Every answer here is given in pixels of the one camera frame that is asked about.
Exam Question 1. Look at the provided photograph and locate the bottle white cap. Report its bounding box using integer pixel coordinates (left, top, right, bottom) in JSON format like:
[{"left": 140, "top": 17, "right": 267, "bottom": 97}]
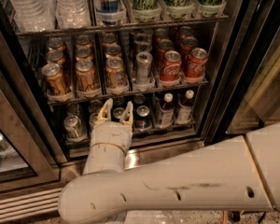
[
  {"left": 175, "top": 90, "right": 194, "bottom": 124},
  {"left": 156, "top": 92, "right": 174, "bottom": 128}
]

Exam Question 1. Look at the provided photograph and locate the gold can middle left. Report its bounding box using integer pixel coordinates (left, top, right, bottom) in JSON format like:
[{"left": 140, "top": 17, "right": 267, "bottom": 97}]
[{"left": 46, "top": 49, "right": 65, "bottom": 67}]

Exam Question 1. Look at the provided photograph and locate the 7up can front left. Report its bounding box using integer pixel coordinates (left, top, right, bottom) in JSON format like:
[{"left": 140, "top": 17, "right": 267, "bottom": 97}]
[{"left": 63, "top": 115, "right": 84, "bottom": 138}]

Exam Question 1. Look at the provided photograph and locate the bottle white cap left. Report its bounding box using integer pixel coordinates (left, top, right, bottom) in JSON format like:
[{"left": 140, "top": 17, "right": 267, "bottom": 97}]
[{"left": 156, "top": 92, "right": 174, "bottom": 128}]

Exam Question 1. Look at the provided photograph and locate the gold can back centre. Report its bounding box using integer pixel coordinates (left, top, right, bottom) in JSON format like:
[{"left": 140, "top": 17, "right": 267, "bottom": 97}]
[{"left": 76, "top": 35, "right": 93, "bottom": 49}]

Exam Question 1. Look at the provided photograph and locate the coca cola can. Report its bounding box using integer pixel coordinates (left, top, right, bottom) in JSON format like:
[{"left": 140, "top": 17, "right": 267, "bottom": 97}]
[
  {"left": 156, "top": 39, "right": 175, "bottom": 68},
  {"left": 160, "top": 50, "right": 182, "bottom": 81},
  {"left": 180, "top": 36, "right": 198, "bottom": 63},
  {"left": 184, "top": 48, "right": 208, "bottom": 78}
]

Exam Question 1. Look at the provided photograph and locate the coca cola can front right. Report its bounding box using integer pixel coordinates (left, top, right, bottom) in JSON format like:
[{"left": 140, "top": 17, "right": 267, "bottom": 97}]
[{"left": 184, "top": 48, "right": 208, "bottom": 78}]

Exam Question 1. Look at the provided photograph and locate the gold can back left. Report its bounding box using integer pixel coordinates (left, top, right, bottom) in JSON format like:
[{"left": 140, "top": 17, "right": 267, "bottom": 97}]
[{"left": 48, "top": 37, "right": 66, "bottom": 51}]

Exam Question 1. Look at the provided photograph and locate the gold can front left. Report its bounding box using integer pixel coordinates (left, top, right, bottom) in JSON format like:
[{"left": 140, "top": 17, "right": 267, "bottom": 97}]
[{"left": 41, "top": 63, "right": 70, "bottom": 96}]

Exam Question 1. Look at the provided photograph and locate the glass fridge door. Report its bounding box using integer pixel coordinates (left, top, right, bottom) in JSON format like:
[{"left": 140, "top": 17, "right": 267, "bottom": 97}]
[
  {"left": 0, "top": 75, "right": 61, "bottom": 195},
  {"left": 204, "top": 7, "right": 280, "bottom": 145}
]

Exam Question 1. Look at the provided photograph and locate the stainless steel fridge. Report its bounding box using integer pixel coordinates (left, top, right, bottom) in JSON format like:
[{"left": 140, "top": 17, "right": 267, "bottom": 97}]
[{"left": 0, "top": 0, "right": 280, "bottom": 224}]

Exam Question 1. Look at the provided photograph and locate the gold can front middle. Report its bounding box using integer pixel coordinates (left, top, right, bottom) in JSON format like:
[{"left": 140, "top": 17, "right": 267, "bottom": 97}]
[{"left": 75, "top": 60, "right": 99, "bottom": 92}]

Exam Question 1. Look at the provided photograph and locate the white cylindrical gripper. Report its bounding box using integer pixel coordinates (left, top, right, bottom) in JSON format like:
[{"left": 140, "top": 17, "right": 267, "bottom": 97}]
[{"left": 91, "top": 98, "right": 133, "bottom": 150}]

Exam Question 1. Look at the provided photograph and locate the coca cola can middle right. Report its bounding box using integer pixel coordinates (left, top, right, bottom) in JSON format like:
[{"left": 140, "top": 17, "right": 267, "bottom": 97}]
[{"left": 180, "top": 36, "right": 198, "bottom": 63}]

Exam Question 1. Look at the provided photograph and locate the coca cola can middle left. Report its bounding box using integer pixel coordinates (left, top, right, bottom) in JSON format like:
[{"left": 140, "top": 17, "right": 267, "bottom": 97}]
[{"left": 156, "top": 39, "right": 175, "bottom": 68}]

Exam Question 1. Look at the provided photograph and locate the pepsi can front left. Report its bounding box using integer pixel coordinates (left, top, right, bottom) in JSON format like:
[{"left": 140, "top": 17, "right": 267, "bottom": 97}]
[{"left": 112, "top": 107, "right": 125, "bottom": 121}]

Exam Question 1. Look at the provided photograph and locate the left glass fridge door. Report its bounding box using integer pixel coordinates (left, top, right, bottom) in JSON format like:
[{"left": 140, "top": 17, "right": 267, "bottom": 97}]
[{"left": 0, "top": 75, "right": 61, "bottom": 195}]

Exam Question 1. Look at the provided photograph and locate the bottle white cap right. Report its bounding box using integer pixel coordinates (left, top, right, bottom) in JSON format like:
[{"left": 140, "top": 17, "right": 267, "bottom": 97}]
[{"left": 175, "top": 90, "right": 194, "bottom": 124}]

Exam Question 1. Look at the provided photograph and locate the coca cola can front left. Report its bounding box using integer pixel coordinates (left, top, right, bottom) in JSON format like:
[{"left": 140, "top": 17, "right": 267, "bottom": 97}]
[{"left": 160, "top": 50, "right": 182, "bottom": 81}]

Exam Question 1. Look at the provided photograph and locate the gold can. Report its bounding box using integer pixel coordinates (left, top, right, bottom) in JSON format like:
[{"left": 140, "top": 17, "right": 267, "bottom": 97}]
[
  {"left": 76, "top": 35, "right": 93, "bottom": 49},
  {"left": 75, "top": 48, "right": 94, "bottom": 62},
  {"left": 102, "top": 33, "right": 118, "bottom": 48},
  {"left": 105, "top": 57, "right": 127, "bottom": 89},
  {"left": 75, "top": 60, "right": 99, "bottom": 92},
  {"left": 41, "top": 63, "right": 70, "bottom": 96},
  {"left": 105, "top": 44, "right": 122, "bottom": 59},
  {"left": 46, "top": 49, "right": 65, "bottom": 67},
  {"left": 48, "top": 37, "right": 66, "bottom": 51}
]

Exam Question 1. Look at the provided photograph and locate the clear water bottle right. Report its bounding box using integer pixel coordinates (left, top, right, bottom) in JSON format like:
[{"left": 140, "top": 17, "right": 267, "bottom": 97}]
[{"left": 56, "top": 0, "right": 91, "bottom": 29}]

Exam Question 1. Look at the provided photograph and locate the gold can middle centre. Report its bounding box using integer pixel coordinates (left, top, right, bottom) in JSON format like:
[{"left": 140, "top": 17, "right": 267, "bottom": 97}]
[{"left": 75, "top": 48, "right": 94, "bottom": 62}]

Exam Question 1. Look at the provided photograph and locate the silver slim can front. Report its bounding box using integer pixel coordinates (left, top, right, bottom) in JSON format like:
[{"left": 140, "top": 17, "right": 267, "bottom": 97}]
[{"left": 136, "top": 51, "right": 152, "bottom": 84}]

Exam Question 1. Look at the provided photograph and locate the gold can back right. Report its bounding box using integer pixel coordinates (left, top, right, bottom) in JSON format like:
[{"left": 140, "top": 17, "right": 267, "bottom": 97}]
[{"left": 102, "top": 33, "right": 118, "bottom": 48}]

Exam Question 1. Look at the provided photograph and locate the right glass fridge door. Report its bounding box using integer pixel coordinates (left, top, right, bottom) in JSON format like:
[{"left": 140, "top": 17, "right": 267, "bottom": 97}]
[{"left": 204, "top": 7, "right": 280, "bottom": 145}]

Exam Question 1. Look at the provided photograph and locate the clear water bottle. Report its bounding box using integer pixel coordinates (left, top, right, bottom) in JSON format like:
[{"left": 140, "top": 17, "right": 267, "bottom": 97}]
[
  {"left": 56, "top": 0, "right": 91, "bottom": 29},
  {"left": 10, "top": 0, "right": 56, "bottom": 32}
]

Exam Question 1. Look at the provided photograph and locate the gold can middle right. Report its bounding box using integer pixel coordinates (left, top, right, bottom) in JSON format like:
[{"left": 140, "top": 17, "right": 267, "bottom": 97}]
[{"left": 105, "top": 44, "right": 122, "bottom": 59}]

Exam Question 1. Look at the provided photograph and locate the clear water bottle left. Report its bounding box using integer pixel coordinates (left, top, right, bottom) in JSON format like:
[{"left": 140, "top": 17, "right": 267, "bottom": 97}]
[{"left": 10, "top": 0, "right": 56, "bottom": 32}]

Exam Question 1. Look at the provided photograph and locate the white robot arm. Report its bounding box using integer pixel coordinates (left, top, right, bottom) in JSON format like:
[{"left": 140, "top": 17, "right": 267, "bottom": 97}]
[{"left": 58, "top": 100, "right": 280, "bottom": 224}]

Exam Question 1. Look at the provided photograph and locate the gold can front right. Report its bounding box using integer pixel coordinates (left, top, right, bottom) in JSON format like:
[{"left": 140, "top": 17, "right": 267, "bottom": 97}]
[{"left": 105, "top": 57, "right": 127, "bottom": 89}]

